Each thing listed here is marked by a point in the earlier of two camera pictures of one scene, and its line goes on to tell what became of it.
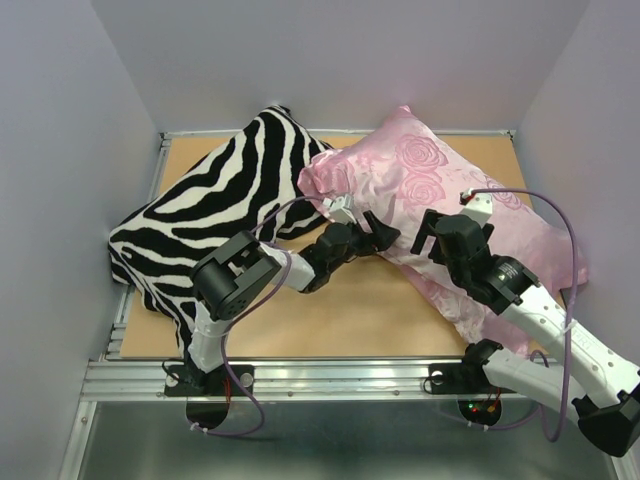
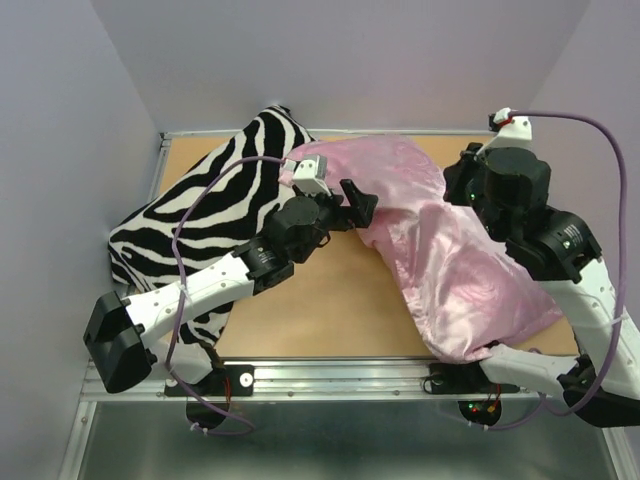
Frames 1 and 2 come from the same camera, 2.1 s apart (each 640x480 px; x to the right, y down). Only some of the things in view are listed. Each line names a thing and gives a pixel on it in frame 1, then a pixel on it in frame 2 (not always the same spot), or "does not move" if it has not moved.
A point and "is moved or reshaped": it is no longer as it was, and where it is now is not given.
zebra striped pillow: [249, 180] does not move
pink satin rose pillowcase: [386, 184] is moved or reshaped
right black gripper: [428, 227] → [475, 158]
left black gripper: [381, 238] → [360, 209]
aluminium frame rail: [144, 381] does not move
